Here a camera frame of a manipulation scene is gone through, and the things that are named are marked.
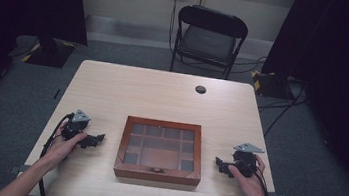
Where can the person's left hand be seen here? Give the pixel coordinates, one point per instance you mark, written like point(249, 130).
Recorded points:
point(60, 149)

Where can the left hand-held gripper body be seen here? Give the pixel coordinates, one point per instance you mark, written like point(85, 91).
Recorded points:
point(75, 127)

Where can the black stand base striped tape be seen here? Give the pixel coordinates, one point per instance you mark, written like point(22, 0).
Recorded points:
point(271, 84)
point(50, 52)

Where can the black curtain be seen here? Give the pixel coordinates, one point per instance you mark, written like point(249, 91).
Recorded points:
point(22, 9)
point(339, 81)

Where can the black folding chair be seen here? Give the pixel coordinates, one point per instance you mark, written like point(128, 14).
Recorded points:
point(208, 41)

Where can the person's right hand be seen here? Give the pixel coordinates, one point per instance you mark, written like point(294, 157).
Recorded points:
point(250, 188)

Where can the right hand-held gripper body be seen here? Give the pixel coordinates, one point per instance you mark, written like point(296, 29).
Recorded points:
point(244, 160)

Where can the wooden box with glass lid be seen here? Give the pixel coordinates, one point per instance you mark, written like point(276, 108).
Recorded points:
point(160, 150)

